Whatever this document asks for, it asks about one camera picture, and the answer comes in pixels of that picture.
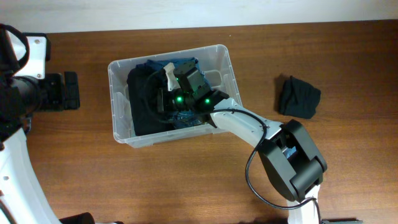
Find small black folded garment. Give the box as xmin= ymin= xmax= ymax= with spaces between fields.
xmin=278 ymin=76 xmax=322 ymax=119

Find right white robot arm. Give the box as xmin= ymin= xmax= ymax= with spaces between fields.
xmin=155 ymin=62 xmax=327 ymax=223

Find right black cable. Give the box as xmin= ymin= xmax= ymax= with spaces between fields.
xmin=143 ymin=70 xmax=323 ymax=224

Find dark blue jeans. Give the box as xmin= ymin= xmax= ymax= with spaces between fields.
xmin=136 ymin=57 xmax=218 ymax=129

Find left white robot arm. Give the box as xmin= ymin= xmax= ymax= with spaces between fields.
xmin=1 ymin=24 xmax=95 ymax=223

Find clear plastic storage bin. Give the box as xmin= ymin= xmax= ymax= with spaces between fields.
xmin=108 ymin=44 xmax=242 ymax=148

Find large black garment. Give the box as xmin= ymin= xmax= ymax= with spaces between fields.
xmin=126 ymin=66 xmax=175 ymax=136

